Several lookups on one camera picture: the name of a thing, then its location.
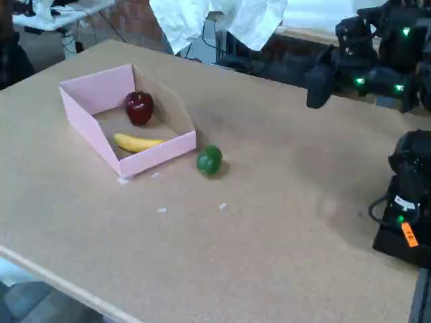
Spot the yellow toy banana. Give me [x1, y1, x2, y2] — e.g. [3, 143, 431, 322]
[113, 133, 168, 153]

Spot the pink cardboard box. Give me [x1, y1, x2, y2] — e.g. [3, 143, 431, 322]
[59, 63, 197, 178]

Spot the wooden workbench top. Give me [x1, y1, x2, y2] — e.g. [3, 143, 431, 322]
[275, 25, 341, 46]

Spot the white cloth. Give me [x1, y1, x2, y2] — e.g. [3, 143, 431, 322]
[149, 0, 288, 55]

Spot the round green toy fruit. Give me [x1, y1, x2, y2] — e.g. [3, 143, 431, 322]
[196, 145, 224, 178]

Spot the orange label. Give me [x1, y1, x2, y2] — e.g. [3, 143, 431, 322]
[401, 221, 420, 247]

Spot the dark red toy pomegranate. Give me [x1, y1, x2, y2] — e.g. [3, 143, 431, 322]
[123, 91, 155, 127]

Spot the dark metal table leg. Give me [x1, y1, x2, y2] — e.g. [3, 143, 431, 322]
[408, 267, 431, 323]

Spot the white background table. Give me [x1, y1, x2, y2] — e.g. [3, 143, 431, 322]
[12, 0, 115, 32]

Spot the white figure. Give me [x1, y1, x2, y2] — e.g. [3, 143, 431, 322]
[36, 0, 55, 23]

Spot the black office chair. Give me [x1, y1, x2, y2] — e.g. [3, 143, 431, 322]
[0, 32, 35, 91]

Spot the black base cable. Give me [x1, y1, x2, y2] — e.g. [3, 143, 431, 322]
[368, 193, 391, 225]

